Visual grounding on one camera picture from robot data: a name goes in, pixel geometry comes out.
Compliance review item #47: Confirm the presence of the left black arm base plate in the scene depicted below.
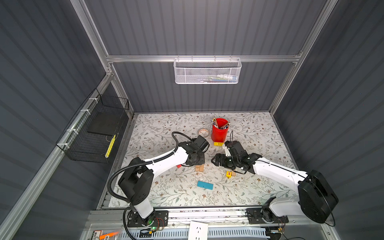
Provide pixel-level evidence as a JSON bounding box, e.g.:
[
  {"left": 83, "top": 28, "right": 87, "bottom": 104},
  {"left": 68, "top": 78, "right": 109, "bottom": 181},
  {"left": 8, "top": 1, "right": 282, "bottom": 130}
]
[{"left": 126, "top": 210, "right": 169, "bottom": 228}]

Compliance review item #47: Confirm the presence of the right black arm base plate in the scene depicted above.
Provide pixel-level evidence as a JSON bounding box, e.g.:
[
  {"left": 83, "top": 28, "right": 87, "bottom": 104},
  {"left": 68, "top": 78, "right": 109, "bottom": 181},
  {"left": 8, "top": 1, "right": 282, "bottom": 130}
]
[{"left": 245, "top": 208, "right": 289, "bottom": 224}]

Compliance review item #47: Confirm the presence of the black foam pad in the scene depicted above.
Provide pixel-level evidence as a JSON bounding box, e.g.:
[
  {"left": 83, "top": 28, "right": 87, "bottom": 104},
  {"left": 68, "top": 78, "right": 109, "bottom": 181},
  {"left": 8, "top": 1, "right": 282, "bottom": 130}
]
[{"left": 87, "top": 113, "right": 121, "bottom": 137}]

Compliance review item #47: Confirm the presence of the orange tool handle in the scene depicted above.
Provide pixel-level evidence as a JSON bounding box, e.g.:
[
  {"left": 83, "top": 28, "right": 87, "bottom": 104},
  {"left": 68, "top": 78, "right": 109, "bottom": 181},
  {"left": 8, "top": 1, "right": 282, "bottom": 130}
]
[{"left": 99, "top": 232, "right": 120, "bottom": 240}]

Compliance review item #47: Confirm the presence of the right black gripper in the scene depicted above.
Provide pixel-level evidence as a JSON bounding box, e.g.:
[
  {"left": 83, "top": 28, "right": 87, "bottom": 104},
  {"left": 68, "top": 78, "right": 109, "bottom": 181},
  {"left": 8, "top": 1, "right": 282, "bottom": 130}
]
[{"left": 210, "top": 152, "right": 239, "bottom": 169}]

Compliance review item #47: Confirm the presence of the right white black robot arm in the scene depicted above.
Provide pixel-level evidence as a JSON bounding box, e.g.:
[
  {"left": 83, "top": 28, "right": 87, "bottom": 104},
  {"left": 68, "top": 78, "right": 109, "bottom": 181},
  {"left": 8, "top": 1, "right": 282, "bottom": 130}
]
[{"left": 211, "top": 141, "right": 339, "bottom": 224}]

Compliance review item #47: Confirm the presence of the white wire mesh basket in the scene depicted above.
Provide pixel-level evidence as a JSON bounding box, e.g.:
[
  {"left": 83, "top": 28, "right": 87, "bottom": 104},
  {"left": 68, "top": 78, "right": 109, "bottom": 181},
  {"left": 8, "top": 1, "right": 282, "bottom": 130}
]
[{"left": 173, "top": 59, "right": 242, "bottom": 85}]

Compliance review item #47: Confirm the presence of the yellow ruler in basket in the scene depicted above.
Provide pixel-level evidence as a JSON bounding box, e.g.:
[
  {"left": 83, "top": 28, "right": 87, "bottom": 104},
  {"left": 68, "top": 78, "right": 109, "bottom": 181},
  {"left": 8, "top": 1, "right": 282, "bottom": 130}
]
[{"left": 105, "top": 135, "right": 117, "bottom": 159}]

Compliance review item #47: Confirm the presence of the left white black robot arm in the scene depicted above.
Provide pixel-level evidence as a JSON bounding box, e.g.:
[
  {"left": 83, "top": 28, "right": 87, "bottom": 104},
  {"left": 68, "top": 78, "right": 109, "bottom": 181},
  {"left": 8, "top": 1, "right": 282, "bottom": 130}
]
[{"left": 118, "top": 136, "right": 210, "bottom": 220}]

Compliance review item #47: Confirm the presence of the teal wooden block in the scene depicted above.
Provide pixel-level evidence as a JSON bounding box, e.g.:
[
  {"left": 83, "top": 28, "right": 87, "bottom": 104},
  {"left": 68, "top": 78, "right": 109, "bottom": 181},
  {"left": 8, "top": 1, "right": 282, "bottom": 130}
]
[{"left": 197, "top": 181, "right": 214, "bottom": 190}]

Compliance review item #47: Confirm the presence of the red pencil cup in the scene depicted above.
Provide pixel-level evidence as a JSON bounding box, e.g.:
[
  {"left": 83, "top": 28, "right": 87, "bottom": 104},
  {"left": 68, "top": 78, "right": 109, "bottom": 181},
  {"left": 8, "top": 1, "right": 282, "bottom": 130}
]
[{"left": 211, "top": 118, "right": 230, "bottom": 143}]

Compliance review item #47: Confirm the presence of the floral table mat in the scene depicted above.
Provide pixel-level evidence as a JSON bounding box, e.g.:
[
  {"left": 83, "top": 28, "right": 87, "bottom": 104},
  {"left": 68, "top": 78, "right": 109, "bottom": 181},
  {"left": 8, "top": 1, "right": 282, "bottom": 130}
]
[{"left": 123, "top": 112, "right": 295, "bottom": 207}]

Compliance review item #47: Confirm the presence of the black wire mesh basket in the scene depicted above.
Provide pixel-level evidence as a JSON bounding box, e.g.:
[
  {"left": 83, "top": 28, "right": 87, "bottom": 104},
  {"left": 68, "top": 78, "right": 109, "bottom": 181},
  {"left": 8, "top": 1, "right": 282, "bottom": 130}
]
[{"left": 57, "top": 90, "right": 130, "bottom": 164}]

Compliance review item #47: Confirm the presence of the small yellow cube right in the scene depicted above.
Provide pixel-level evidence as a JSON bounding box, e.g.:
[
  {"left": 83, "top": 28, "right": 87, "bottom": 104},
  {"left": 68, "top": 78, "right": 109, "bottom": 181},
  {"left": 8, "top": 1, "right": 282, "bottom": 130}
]
[{"left": 226, "top": 171, "right": 232, "bottom": 179}]

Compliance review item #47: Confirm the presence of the white power socket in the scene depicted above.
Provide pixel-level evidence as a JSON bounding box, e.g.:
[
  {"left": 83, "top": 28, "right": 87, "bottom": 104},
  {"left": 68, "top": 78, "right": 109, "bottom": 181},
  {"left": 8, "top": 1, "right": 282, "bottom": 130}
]
[{"left": 188, "top": 221, "right": 209, "bottom": 240}]

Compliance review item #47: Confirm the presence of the left black corrugated cable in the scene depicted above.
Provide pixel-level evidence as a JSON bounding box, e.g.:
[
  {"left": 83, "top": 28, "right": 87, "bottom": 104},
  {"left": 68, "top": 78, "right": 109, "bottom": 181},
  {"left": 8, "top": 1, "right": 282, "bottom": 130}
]
[{"left": 107, "top": 131, "right": 194, "bottom": 240}]

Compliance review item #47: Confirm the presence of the clear tape roll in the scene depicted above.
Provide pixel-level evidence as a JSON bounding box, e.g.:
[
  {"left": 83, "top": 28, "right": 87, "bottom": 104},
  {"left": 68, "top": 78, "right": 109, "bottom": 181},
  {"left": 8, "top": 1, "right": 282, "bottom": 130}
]
[{"left": 198, "top": 128, "right": 210, "bottom": 138}]

